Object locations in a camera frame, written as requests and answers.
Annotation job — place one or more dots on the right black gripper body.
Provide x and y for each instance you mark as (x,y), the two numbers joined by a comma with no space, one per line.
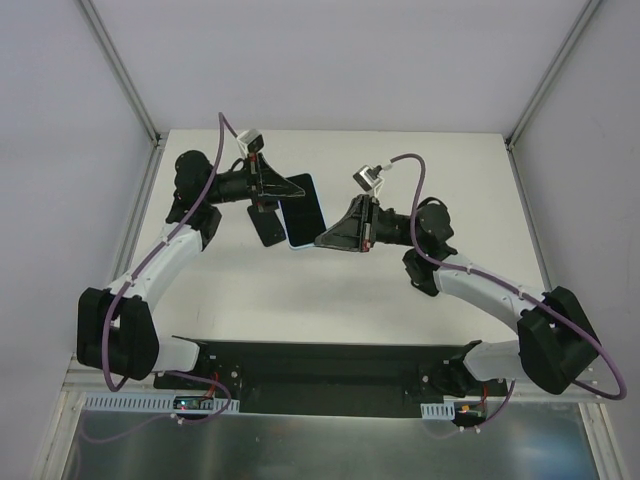
(368,225)

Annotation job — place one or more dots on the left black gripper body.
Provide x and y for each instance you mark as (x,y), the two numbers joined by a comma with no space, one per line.
(255,181)

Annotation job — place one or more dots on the black phone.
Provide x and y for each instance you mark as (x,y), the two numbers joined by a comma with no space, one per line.
(267,225)

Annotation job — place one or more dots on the blue-cased smartphone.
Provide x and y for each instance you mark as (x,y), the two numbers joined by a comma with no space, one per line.
(303,217)

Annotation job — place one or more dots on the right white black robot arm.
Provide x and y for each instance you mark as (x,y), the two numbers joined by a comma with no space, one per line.
(555,341)

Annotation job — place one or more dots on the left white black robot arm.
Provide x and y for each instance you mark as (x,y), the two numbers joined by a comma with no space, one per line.
(115,329)

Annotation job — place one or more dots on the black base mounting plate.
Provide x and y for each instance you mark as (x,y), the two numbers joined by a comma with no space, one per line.
(384,381)

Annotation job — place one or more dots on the shiny metal front panel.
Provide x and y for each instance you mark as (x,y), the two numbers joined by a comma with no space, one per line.
(526,441)

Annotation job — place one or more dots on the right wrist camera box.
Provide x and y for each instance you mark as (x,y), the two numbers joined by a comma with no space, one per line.
(369,179)

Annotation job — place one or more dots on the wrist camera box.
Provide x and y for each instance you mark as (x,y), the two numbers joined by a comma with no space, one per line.
(369,179)
(250,141)

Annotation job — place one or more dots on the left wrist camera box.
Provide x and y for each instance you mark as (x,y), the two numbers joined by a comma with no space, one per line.
(250,141)

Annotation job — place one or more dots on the right white cable duct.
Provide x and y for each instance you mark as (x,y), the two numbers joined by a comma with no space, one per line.
(444,411)

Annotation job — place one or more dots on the white cable duct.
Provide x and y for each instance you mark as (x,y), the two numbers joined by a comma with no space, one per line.
(159,403)
(444,411)

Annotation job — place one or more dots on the left aluminium frame post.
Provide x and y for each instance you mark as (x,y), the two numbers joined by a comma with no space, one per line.
(108,48)

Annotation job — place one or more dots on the aluminium frame post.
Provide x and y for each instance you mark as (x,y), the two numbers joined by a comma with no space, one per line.
(108,48)
(553,70)

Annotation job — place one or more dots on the left white cable duct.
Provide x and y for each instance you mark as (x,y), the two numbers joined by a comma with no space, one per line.
(159,403)

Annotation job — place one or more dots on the right aluminium frame post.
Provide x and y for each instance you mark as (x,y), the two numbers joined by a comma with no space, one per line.
(553,70)

